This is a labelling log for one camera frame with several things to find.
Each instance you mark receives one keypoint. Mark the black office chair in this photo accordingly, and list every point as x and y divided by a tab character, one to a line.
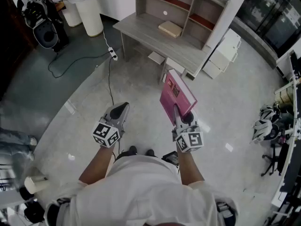
274	161

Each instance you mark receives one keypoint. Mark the grey wooden desk with hutch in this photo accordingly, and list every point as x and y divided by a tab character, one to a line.
145	30

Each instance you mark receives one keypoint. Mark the person's white shirt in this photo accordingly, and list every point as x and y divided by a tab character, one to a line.
141	192

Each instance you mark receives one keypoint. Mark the white drawer cabinet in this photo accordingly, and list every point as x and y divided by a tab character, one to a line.
222	53

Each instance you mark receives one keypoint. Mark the white ribbed pedestal table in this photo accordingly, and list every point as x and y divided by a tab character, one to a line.
90	15
71	15

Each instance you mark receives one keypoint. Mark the tan cardboard box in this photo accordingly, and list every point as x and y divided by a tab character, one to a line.
170	29

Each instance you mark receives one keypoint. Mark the black white elbow tracker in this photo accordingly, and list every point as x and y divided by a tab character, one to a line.
63	200
225	209

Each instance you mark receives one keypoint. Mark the black computer monitor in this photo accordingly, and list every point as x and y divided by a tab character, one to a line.
296	65

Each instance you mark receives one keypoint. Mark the black floor box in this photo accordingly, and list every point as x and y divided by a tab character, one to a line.
61	37

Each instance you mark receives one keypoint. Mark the white power strip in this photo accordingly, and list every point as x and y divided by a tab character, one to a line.
113	53

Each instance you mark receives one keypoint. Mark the person's black shoe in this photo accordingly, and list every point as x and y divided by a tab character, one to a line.
133	149
150	152

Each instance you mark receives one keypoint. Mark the white storage shelf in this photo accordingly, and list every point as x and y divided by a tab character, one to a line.
284	98

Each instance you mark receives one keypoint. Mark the person's black right shoe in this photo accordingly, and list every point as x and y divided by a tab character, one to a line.
150	152

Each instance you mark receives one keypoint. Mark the white black headset rig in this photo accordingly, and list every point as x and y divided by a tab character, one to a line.
269	112
262	129
40	13

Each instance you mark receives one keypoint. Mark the black waist device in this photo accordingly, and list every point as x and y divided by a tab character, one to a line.
170	158

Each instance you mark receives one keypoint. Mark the pink book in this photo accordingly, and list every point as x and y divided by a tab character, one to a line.
175	93

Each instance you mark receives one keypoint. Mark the cream cylinder stand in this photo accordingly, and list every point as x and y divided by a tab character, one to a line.
35	183

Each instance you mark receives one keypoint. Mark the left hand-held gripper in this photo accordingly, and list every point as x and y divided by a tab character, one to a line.
103	133

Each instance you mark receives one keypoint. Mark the long white office desk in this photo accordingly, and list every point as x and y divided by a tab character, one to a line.
290	145

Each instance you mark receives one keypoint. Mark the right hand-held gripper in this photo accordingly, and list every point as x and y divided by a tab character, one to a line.
190	140

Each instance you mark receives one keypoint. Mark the person's right forearm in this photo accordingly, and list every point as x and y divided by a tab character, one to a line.
190	168

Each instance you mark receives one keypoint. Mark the person's left forearm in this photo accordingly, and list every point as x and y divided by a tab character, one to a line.
94	166

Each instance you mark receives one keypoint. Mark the dark glass door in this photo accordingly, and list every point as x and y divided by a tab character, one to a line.
270	10

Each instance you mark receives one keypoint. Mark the person's black left shoe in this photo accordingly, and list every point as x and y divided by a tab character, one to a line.
133	149

